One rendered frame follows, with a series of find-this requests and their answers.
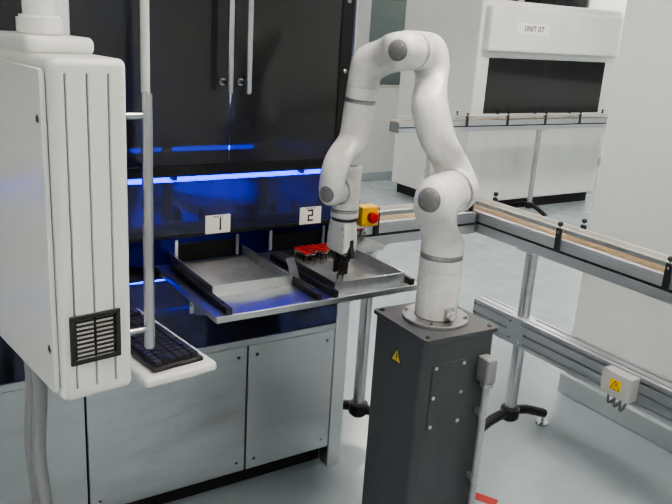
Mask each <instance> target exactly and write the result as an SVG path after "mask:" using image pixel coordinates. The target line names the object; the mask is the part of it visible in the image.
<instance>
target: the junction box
mask: <svg viewBox="0 0 672 504"><path fill-rule="evenodd" d="M639 384H640V378H638V377H636V376H634V375H632V374H630V373H628V372H626V371H624V370H622V369H620V368H617V367H615V366H613V365H610V366H607V367H604V368H603V373H602V378H601V384H600V390H601V391H603V392H605V393H607V394H608V395H610V396H612V397H614V398H616V399H618V400H620V401H622V402H624V403H626V404H629V403H632V402H635V401H636V399H637V394H638V389H639Z"/></svg>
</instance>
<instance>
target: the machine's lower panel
mask: <svg viewBox="0 0 672 504"><path fill-rule="evenodd" d="M335 328H336V323H330V324H324V325H319V326H313V327H308V328H303V329H297V330H292V331H287V332H281V333H276V334H270V335H265V336H260V337H254V338H249V339H244V340H238V341H233V342H227V343H222V344H217V345H211V346H206V347H201V348H196V349H198V350H199V351H201V352H202V353H203V354H205V355H206V356H208V357H209V358H211V359H212V360H214V361H215V362H216V369H215V370H211V371H208V372H204V373H200V374H197V375H193V376H190V377H186V378H182V379H179V380H175V381H172V382H168V383H164V384H161V385H157V386H154V387H150V388H147V387H144V386H143V385H142V384H140V383H139V382H138V381H137V380H136V379H134V378H133V377H132V376H131V381H130V383H129V384H128V385H126V386H123V387H119V388H115V389H112V390H108V391H104V392H101V393H97V394H93V395H90V396H86V397H85V402H86V427H87V452H88V478H89V503H90V504H127V503H130V502H134V501H137V500H140V499H144V498H147V497H151V496H154V495H158V494H161V493H165V492H168V491H172V490H175V489H179V488H182V487H186V486H189V485H193V484H196V483H200V482H203V481H206V480H210V479H213V478H217V477H220V476H224V475H227V474H231V473H234V472H238V471H241V470H244V468H245V469H248V468H252V467H255V466H259V465H262V464H266V463H269V462H273V461H276V460H279V459H283V458H286V457H290V456H293V455H297V454H300V453H304V452H307V451H311V450H314V449H318V448H321V447H325V446H327V439H328V424H329V409H330V393H331V378H332V363H333V348H334V332H335ZM247 346H248V357H247ZM246 370H247V391H246ZM25 385H26V384H25V380H23V381H18V382H12V383H7V384H2V385H0V504H32V498H31V491H30V486H29V485H30V484H29V479H28V472H27V467H26V466H27V465H26V460H25V459H26V457H25V447H24V420H25V419H24V418H25V417H24V416H25V390H26V389H25ZM47 402H48V406H47V407H48V408H47V424H46V425H47V429H46V454H47V455H46V457H47V466H48V473H49V481H50V482H49V483H50V488H51V493H52V494H51V495H52V500H53V501H52V502H53V504H88V489H87V464H86V439H85V414H84V397H82V398H79V399H75V400H71V401H67V400H64V399H63V398H62V397H61V396H60V395H59V394H58V393H57V392H56V393H54V392H53V391H52V390H51V389H50V388H49V387H48V401H47ZM245 404H246V425H245ZM244 438H245V459H244Z"/></svg>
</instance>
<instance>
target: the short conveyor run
mask: <svg viewBox="0 0 672 504"><path fill-rule="evenodd" d="M378 215H379V220H378V225H376V226H366V227H361V226H359V225H357V228H359V229H360V228H365V238H366V237H368V238H370V239H373V240H375V241H377V242H379V243H381V244H391V243H399V242H407V241H415V240H422V236H421V231H420V228H419V226H418V223H417V221H416V218H415V214H414V209H413V203H412V204H401V205H390V206H379V214H378ZM476 217H477V214H476V212H469V211H466V210H465V211H463V212H460V213H458V214H457V226H458V230H459V232H460V234H461V235H463V234H471V233H475V225H476Z"/></svg>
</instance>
